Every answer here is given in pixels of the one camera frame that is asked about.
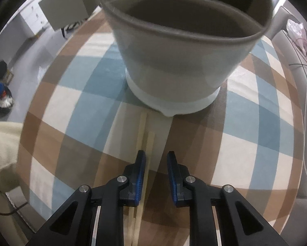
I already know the white grey utensil holder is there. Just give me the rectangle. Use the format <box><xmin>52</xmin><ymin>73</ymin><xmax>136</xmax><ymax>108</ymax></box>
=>
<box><xmin>98</xmin><ymin>0</ymin><xmax>274</xmax><ymax>117</ymax></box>

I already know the light wooden chopstick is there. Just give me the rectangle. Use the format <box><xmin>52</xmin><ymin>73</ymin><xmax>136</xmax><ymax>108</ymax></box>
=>
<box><xmin>128</xmin><ymin>113</ymin><xmax>147</xmax><ymax>246</ymax></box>
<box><xmin>134</xmin><ymin>132</ymin><xmax>155</xmax><ymax>246</ymax></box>

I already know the grey stool near table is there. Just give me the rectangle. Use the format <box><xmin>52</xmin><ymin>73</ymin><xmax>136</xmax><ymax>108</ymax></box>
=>
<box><xmin>38</xmin><ymin>0</ymin><xmax>103</xmax><ymax>39</ymax></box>

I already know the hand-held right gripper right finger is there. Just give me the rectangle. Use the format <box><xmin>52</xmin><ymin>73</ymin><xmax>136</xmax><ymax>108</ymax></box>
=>
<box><xmin>167</xmin><ymin>151</ymin><xmax>289</xmax><ymax>246</ymax></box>

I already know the white drawer dresser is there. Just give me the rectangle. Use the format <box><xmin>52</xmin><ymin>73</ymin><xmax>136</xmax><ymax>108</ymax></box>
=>
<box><xmin>16</xmin><ymin>0</ymin><xmax>51</xmax><ymax>40</ymax></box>

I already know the checked tablecloth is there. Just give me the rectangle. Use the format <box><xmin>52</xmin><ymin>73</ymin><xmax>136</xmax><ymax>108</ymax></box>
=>
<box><xmin>15</xmin><ymin>11</ymin><xmax>305</xmax><ymax>246</ymax></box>

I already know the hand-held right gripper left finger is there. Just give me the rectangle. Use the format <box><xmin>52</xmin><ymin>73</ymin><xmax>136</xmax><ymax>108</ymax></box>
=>
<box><xmin>28</xmin><ymin>150</ymin><xmax>147</xmax><ymax>246</ymax></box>

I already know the white plastic bag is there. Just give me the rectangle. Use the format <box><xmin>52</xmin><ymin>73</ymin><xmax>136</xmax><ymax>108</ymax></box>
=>
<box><xmin>286</xmin><ymin>19</ymin><xmax>307</xmax><ymax>54</ymax></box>

